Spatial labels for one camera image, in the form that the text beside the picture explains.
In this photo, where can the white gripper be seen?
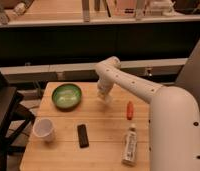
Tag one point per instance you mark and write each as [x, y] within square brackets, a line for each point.
[104, 87]

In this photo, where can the white sponge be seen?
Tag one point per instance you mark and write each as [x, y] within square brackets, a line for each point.
[105, 98]

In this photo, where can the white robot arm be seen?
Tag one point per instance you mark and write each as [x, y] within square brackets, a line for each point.
[174, 117]

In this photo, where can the green ceramic bowl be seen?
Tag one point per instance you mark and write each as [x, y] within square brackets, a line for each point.
[66, 96]

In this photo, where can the orange carrot toy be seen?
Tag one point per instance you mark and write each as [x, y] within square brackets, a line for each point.
[130, 110]

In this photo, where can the black rectangular bar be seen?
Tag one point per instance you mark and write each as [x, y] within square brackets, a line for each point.
[82, 136]

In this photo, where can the white squeeze bottle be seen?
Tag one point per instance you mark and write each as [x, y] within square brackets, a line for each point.
[129, 152]

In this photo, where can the dark side stand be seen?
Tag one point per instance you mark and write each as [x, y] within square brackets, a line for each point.
[14, 117]

